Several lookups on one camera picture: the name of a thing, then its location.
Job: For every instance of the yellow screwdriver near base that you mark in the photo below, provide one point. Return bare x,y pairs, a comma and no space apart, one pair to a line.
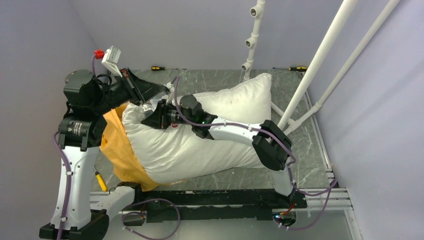
101,182

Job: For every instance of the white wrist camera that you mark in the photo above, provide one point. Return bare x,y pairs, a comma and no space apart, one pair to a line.
171,95
110,60

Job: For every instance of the yellow pillowcase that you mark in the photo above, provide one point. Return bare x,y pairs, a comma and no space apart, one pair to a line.
116,146

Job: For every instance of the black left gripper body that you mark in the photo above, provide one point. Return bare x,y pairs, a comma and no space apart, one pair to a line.
117,94

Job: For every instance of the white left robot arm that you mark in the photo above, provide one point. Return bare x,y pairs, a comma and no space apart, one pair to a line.
78,140

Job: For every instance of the yellow black screwdriver left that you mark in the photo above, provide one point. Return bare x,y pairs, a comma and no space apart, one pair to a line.
161,68

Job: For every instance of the yellow black screwdriver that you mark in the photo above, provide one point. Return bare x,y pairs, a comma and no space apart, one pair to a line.
293,69
161,68

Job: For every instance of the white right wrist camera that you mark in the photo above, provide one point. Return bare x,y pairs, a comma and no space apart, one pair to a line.
171,95

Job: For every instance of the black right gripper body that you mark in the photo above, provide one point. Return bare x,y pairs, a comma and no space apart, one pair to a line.
169,115

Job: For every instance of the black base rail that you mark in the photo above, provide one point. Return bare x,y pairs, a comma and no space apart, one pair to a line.
173,205

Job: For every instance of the white pvc pipe frame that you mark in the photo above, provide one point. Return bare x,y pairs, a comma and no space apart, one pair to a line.
289,125

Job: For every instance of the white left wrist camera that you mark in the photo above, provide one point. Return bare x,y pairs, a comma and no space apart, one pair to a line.
110,60

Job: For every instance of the yellow black screwdriver right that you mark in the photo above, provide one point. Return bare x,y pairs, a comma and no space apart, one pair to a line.
293,69

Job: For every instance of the aluminium table edge rail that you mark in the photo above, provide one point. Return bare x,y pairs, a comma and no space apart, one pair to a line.
336,200

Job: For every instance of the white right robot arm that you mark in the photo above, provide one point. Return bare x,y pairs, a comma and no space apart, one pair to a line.
270,144

